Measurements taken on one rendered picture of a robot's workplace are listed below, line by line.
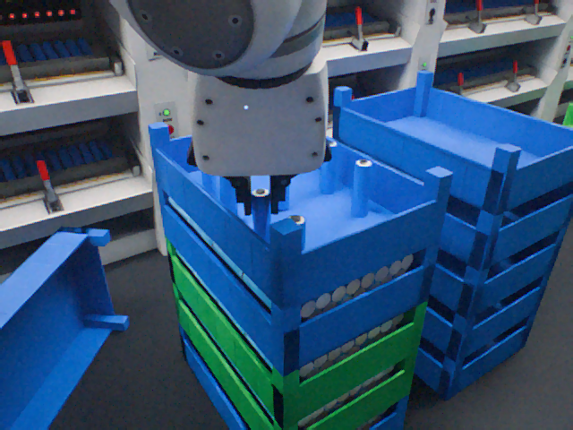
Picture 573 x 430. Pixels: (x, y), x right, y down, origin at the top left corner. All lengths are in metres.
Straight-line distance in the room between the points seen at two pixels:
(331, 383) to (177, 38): 0.41
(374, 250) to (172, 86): 0.59
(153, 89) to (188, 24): 0.73
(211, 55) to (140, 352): 0.70
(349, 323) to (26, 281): 0.44
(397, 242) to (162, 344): 0.51
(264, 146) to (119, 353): 0.58
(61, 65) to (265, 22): 0.77
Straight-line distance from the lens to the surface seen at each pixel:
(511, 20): 1.68
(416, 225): 0.48
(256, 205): 0.45
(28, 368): 0.82
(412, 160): 0.65
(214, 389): 0.72
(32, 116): 0.89
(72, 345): 0.90
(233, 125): 0.34
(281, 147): 0.35
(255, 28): 0.19
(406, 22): 1.30
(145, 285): 0.99
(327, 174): 0.57
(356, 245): 0.43
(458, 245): 0.64
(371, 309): 0.50
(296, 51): 0.29
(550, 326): 0.98
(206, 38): 0.19
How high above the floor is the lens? 0.60
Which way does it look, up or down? 31 degrees down
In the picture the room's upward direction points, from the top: straight up
